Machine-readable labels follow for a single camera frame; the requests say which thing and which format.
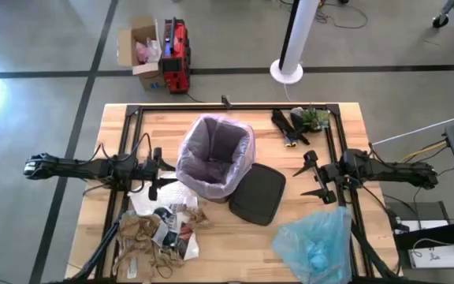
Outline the dark floor cable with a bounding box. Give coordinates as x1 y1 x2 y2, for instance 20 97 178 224
277 0 369 30

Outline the translucent purple trash bag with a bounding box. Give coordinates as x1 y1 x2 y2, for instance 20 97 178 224
175 113 257 201

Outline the glossy printed paper wrapper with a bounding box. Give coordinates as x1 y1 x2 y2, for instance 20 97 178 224
151 204 201 262

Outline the blue plastic trash bag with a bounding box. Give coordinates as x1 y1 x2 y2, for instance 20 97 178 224
270 206 355 284

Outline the white tower fan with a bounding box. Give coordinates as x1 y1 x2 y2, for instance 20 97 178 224
269 0 321 85

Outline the brown paper bag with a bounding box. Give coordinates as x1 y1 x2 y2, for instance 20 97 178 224
111 211 187 283

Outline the white floor board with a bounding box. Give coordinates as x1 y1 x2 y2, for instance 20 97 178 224
393 219 454 270

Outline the open cardboard box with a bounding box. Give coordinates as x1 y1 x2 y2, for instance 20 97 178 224
117 14 164 92

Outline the red and black toolbox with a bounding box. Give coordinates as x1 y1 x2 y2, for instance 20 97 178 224
158 17 192 95

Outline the pink plastic packing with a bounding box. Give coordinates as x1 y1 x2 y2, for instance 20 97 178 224
133 37 162 65

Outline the grey caster leg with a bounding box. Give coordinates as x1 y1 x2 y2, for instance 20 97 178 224
431 0 454 29

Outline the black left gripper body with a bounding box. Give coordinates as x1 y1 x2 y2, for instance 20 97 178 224
136 147 162 201

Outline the yellow cable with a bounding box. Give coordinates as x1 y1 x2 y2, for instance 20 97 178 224
399 142 448 164

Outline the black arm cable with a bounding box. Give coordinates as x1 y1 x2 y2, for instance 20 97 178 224
75 132 153 196

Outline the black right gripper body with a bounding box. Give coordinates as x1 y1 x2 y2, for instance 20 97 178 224
304 149 346 205

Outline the black bin lid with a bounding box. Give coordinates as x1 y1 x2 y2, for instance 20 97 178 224
228 162 287 227

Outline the small brown paper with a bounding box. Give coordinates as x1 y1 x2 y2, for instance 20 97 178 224
185 205 214 230

